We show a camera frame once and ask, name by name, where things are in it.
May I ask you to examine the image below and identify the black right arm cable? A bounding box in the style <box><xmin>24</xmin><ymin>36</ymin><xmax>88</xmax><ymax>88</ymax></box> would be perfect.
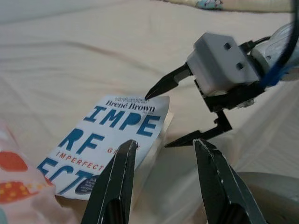
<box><xmin>240</xmin><ymin>0</ymin><xmax>299</xmax><ymax>91</ymax></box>

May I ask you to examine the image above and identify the cream cartoon print quilt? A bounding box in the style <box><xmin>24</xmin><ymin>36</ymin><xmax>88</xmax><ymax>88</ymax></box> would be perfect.
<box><xmin>168</xmin><ymin>0</ymin><xmax>299</xmax><ymax>12</ymax></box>

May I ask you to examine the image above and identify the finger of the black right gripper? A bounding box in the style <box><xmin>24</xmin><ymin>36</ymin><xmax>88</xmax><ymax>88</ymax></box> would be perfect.
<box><xmin>164</xmin><ymin>110</ymin><xmax>233</xmax><ymax>148</ymax></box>
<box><xmin>144</xmin><ymin>62</ymin><xmax>192</xmax><ymax>100</ymax></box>

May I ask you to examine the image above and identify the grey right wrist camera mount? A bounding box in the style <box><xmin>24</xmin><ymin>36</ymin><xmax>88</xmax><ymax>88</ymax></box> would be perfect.
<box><xmin>188</xmin><ymin>32</ymin><xmax>259</xmax><ymax>96</ymax></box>

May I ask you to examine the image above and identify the pink patterned pillow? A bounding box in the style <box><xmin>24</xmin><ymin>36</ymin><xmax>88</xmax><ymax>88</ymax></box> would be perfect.
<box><xmin>0</xmin><ymin>119</ymin><xmax>78</xmax><ymax>224</ymax></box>

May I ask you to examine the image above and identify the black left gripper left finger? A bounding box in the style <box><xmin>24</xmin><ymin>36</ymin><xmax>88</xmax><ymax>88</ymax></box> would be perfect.
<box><xmin>80</xmin><ymin>139</ymin><xmax>138</xmax><ymax>224</ymax></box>

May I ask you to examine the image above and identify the white blue lettered book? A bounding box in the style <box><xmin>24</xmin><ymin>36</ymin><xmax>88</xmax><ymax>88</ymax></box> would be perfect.
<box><xmin>36</xmin><ymin>94</ymin><xmax>175</xmax><ymax>201</ymax></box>

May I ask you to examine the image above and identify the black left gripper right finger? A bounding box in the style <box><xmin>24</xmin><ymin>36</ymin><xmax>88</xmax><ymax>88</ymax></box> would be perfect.
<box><xmin>192</xmin><ymin>138</ymin><xmax>264</xmax><ymax>224</ymax></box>

